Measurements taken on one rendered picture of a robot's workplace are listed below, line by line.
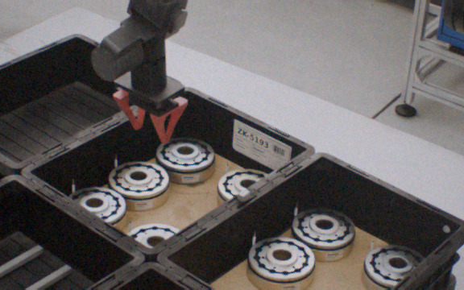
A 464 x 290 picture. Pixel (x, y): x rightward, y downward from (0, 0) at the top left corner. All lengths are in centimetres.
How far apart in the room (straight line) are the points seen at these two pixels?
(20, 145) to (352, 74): 223
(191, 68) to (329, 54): 171
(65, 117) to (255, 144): 39
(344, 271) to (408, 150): 62
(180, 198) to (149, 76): 25
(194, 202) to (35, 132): 36
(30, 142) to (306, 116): 66
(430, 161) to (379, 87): 173
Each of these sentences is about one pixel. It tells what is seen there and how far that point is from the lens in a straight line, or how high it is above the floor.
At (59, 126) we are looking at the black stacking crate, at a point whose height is 83.
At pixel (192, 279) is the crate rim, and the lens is 139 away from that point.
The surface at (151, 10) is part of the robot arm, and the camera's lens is 150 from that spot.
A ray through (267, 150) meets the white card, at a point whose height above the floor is 89.
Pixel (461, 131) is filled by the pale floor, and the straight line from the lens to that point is 365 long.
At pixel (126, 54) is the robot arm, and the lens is 150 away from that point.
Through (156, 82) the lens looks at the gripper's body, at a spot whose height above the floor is 106.
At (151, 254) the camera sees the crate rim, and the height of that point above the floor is 93.
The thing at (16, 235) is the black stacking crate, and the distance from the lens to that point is 164.
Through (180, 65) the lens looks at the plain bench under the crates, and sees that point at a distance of 238.
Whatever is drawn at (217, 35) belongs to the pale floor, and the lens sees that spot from 409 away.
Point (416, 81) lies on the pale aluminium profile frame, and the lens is 361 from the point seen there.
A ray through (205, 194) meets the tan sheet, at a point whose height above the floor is 83.
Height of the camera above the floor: 183
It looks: 33 degrees down
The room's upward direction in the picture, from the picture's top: 4 degrees clockwise
